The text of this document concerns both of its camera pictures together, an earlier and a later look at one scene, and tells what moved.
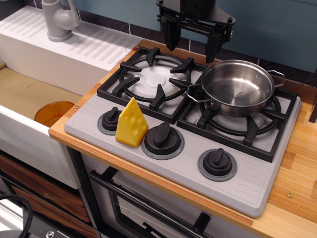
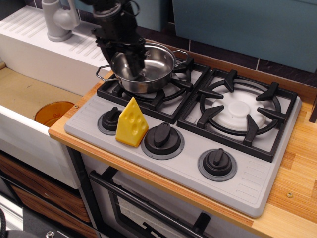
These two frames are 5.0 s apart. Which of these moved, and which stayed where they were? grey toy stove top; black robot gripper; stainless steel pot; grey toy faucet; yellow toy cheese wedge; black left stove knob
Moved: black robot gripper; stainless steel pot
Stayed: black left stove knob; grey toy stove top; yellow toy cheese wedge; grey toy faucet
